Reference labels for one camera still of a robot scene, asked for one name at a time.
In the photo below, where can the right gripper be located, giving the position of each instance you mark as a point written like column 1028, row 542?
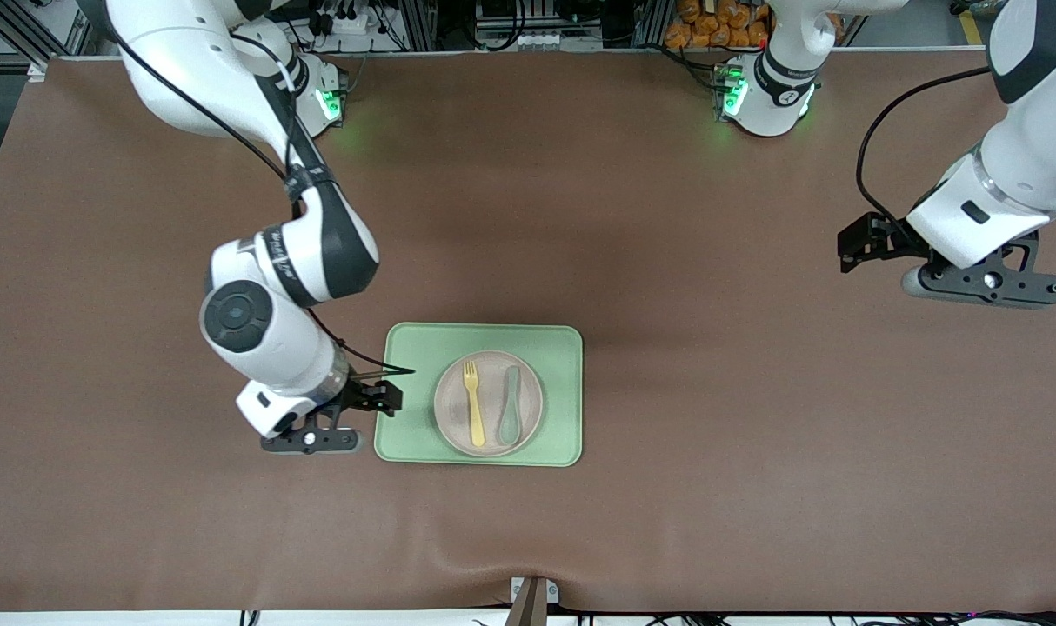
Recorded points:
column 364, row 396

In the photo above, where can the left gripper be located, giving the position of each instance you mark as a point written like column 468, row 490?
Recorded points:
column 886, row 236

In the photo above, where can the round beige plate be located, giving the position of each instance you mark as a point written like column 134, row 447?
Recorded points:
column 450, row 409

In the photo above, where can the yellow plastic fork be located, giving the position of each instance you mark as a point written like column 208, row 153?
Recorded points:
column 476, row 417

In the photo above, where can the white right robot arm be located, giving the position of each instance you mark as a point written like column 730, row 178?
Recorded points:
column 258, row 322

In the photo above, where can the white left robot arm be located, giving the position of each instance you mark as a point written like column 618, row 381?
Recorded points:
column 1037, row 130

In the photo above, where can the teal green plastic spoon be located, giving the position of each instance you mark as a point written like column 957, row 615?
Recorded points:
column 509, row 422

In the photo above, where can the light green rectangular tray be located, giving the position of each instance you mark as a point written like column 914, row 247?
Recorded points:
column 563, row 400

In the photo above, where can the brown table mat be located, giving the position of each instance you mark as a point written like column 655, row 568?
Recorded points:
column 632, row 217

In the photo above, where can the pile of orange bread rolls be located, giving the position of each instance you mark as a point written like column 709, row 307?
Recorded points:
column 711, row 26

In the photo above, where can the white power strip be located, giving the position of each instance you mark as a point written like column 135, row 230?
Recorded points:
column 350, row 22

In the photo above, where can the white connector block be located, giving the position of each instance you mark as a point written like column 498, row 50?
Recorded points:
column 515, row 40

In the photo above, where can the silver corner clamp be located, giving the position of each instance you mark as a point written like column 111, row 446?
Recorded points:
column 37, row 69

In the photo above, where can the brown camera post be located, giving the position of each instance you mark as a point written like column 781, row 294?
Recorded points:
column 528, row 604

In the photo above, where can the grey metal table bracket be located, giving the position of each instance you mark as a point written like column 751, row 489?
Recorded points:
column 552, row 593

